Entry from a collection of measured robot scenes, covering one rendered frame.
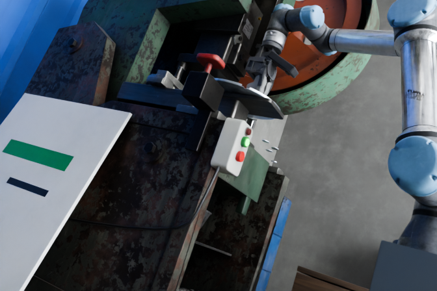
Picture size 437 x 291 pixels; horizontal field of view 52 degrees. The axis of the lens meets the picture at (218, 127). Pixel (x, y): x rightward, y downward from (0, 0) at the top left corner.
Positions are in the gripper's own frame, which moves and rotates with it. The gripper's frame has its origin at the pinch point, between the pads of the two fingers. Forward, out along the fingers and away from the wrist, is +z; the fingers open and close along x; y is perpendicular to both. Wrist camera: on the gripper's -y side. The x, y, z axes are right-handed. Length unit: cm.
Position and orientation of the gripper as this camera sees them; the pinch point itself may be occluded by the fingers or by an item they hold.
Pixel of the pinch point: (259, 100)
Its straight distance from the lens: 147.0
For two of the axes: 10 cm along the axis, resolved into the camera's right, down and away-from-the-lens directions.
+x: -4.3, -3.9, -8.2
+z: -3.3, 9.1, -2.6
